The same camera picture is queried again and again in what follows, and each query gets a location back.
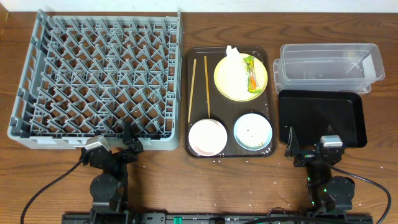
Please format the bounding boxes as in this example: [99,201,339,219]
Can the yellow plate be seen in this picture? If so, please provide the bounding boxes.
[214,56,268,101]

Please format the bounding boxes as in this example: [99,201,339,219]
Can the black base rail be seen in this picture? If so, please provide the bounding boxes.
[61,213,373,224]

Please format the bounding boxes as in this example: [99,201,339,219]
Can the clear plastic bin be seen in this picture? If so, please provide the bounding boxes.
[273,43,386,94]

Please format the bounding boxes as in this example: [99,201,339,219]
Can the pink bowl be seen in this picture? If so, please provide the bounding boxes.
[188,119,228,157]

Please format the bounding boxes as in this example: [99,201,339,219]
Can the light blue plate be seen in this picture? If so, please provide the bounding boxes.
[233,113,273,151]

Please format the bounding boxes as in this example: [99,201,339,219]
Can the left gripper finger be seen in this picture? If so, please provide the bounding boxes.
[86,136,103,149]
[123,122,144,153]

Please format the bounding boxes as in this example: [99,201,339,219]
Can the wooden chopstick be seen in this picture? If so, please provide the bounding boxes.
[188,59,197,123]
[203,55,211,119]

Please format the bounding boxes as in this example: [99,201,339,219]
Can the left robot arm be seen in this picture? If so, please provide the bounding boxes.
[80,122,144,223]

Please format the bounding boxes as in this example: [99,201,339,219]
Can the green snack wrapper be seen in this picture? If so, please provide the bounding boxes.
[243,55,261,93]

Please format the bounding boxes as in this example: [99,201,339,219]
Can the black waste tray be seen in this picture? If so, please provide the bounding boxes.
[278,90,368,148]

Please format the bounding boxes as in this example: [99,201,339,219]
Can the grey dishwasher rack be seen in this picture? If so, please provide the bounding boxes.
[7,11,183,151]

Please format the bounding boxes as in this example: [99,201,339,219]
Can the dark brown serving tray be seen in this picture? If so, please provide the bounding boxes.
[183,47,278,159]

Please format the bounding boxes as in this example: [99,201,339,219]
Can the white napkin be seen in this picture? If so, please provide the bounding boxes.
[226,45,247,89]

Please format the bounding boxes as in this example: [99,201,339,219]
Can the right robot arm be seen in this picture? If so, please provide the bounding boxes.
[284,127,355,217]

